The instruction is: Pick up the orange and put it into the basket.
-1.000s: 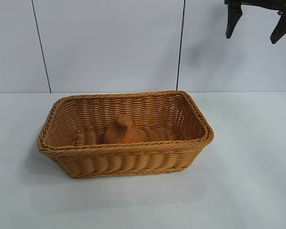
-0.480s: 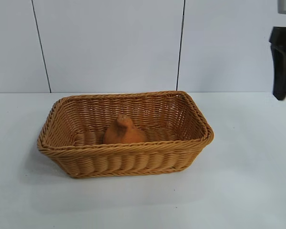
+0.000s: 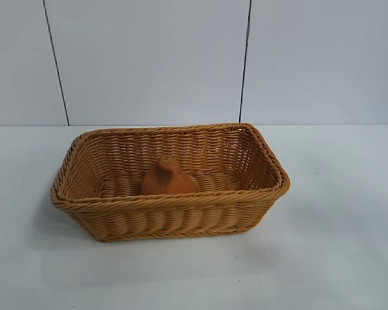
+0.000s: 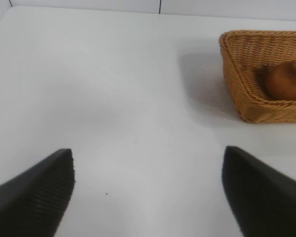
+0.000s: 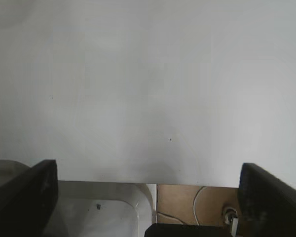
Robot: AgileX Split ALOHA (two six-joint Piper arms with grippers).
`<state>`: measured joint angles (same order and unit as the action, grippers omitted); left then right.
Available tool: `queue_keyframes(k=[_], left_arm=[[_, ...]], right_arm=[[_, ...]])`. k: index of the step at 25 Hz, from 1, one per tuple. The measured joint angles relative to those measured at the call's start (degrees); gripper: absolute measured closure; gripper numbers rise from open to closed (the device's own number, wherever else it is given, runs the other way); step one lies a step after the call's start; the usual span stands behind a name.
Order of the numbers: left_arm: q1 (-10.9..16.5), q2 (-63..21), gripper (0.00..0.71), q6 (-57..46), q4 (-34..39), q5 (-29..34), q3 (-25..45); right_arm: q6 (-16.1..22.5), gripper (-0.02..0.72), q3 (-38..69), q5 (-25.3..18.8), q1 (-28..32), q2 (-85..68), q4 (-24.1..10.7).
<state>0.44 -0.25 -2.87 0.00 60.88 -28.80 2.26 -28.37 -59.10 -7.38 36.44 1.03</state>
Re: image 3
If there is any brown lumpy bread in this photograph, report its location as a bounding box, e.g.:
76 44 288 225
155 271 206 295
140 154 201 196

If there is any woven tan wicker basket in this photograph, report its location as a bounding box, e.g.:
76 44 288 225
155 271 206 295
50 121 292 242

